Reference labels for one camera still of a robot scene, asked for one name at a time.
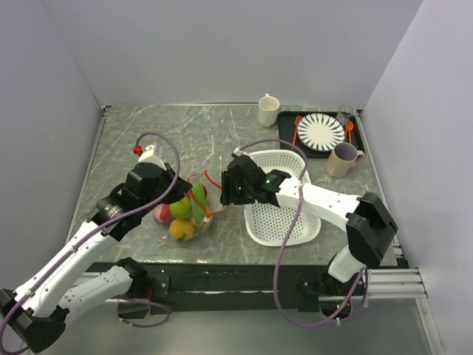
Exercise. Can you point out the green pear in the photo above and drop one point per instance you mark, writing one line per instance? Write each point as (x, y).
(181, 209)

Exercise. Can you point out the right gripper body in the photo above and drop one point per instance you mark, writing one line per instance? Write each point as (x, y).
(241, 194)

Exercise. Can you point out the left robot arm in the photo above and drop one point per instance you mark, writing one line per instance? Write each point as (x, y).
(39, 310)

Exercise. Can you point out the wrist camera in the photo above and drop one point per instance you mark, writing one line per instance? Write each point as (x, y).
(150, 154)
(237, 152)

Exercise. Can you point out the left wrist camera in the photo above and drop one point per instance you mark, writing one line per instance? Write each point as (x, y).
(150, 154)

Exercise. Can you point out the striped white plate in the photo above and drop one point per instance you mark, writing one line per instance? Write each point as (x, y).
(320, 132)

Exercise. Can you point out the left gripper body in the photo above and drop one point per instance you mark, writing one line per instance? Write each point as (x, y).
(166, 178)

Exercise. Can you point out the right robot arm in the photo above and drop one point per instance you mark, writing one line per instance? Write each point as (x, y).
(369, 226)

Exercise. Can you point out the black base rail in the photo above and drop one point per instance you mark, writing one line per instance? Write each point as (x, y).
(222, 287)

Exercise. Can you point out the orange spoon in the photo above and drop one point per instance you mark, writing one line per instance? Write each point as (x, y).
(349, 126)

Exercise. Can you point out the clear glass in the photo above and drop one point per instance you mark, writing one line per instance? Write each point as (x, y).
(344, 114)

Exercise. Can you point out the green bitter gourd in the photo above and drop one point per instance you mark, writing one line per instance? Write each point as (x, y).
(198, 197)

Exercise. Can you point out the orange fork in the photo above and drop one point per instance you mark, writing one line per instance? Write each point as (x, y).
(295, 132)

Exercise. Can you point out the beige mug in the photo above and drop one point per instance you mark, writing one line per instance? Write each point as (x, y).
(343, 157)

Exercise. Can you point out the white mug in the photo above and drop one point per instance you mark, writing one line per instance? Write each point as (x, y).
(268, 108)

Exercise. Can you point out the orange fruit with leaf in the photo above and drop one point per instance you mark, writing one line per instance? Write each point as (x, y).
(181, 230)

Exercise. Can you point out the clear zip top bag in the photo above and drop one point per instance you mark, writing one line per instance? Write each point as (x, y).
(212, 193)

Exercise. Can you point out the white perforated basket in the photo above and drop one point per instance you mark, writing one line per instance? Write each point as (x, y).
(266, 224)

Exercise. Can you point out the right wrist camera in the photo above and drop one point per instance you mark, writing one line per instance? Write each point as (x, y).
(237, 152)

